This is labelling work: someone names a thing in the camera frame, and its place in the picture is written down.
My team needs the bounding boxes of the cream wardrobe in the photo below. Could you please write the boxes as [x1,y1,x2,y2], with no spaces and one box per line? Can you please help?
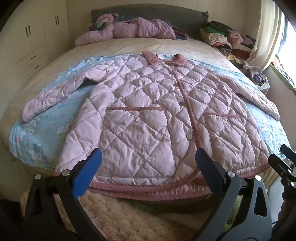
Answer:
[0,7,77,98]

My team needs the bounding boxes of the window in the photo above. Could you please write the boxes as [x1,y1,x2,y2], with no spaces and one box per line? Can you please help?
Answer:
[276,17,296,92]

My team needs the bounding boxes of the grey padded headboard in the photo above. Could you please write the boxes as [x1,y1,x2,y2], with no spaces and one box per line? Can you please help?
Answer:
[91,9,209,35]

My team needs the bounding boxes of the bag of clothes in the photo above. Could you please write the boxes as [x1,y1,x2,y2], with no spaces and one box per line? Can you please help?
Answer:
[242,62,270,93]

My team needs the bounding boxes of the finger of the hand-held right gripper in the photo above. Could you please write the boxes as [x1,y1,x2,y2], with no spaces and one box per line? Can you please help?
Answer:
[268,153,296,189]
[280,144,296,161]

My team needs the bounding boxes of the pile of folded clothes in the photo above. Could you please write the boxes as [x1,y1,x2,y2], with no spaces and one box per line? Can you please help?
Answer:
[200,21,257,68]

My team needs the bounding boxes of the cartoon printed blue blanket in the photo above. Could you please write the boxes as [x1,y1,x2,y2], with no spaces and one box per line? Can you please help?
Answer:
[9,56,291,173]

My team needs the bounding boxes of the bed with beige mattress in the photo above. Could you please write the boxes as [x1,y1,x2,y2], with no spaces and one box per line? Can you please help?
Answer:
[0,37,247,130]

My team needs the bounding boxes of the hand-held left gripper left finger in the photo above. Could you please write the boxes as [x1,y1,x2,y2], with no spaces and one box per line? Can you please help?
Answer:
[24,148,109,241]

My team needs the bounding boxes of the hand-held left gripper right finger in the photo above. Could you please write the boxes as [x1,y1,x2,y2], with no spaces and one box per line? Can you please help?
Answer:
[195,146,272,241]

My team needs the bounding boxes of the cream curtain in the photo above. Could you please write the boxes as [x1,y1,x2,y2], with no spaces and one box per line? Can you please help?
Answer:
[245,0,285,73]

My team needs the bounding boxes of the crumpled pink padded coat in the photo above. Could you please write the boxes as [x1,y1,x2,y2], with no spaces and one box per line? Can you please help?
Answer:
[75,13,176,46]

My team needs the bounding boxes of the pink quilted jacket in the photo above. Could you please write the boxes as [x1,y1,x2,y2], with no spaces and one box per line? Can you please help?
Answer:
[22,50,281,193]

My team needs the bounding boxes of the striped colourful clothes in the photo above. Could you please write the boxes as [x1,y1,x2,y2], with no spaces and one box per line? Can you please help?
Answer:
[171,26,193,40]

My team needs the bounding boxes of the fluffy beige rug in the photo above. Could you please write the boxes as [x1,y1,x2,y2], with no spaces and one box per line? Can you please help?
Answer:
[20,185,233,241]

